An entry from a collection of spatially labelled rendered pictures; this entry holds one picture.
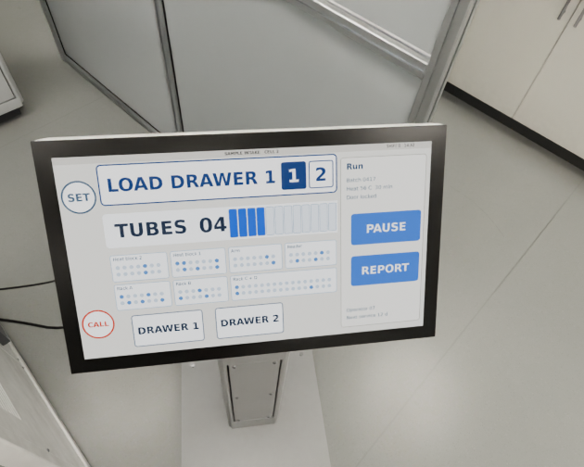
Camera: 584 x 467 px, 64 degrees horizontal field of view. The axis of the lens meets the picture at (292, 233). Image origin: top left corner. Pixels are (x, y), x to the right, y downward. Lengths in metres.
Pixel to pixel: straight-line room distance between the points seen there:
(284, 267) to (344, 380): 1.11
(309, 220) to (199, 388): 1.11
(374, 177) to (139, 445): 1.26
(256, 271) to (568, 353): 1.60
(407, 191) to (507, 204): 1.73
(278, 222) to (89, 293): 0.26
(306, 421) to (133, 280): 1.08
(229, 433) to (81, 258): 1.06
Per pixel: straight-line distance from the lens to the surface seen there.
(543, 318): 2.09
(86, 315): 0.68
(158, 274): 0.64
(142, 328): 0.67
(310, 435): 1.61
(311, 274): 0.65
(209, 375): 1.66
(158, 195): 0.61
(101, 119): 2.52
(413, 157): 0.65
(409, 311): 0.71
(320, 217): 0.63
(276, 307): 0.66
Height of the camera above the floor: 1.61
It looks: 55 degrees down
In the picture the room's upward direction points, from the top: 7 degrees clockwise
